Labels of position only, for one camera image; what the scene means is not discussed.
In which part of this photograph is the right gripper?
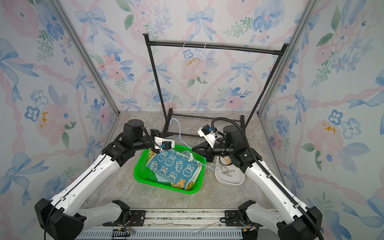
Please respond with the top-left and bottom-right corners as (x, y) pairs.
(192, 140), (234, 163)

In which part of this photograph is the white clothespin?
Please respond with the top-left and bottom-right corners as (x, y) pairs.
(188, 152), (195, 163)

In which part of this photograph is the light green towel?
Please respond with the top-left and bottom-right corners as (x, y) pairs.
(146, 151), (205, 187)

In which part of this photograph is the teal patterned towel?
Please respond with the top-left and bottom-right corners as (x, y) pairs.
(145, 149), (202, 190)

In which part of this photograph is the white wire hanger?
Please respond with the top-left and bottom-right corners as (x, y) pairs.
(169, 42), (196, 105)

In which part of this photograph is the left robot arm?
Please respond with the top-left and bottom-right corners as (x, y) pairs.
(35, 119), (161, 240)

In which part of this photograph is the white plastic bin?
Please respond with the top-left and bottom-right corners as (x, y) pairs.
(215, 157), (245, 186)

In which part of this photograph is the green plastic basket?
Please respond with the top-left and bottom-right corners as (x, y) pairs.
(134, 145), (207, 194)

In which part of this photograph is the black clothes rack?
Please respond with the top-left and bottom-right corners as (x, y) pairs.
(143, 34), (290, 132)

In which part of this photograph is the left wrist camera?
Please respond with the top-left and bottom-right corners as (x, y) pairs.
(154, 137), (175, 151)

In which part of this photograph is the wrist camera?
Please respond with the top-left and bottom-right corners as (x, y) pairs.
(198, 125), (219, 148)
(154, 137), (175, 151)

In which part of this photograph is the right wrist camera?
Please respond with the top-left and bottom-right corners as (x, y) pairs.
(198, 125), (219, 148)

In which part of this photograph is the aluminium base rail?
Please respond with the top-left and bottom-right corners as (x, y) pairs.
(53, 206), (316, 240)

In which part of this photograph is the black corrugated cable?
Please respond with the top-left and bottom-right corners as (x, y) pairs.
(211, 117), (325, 240)

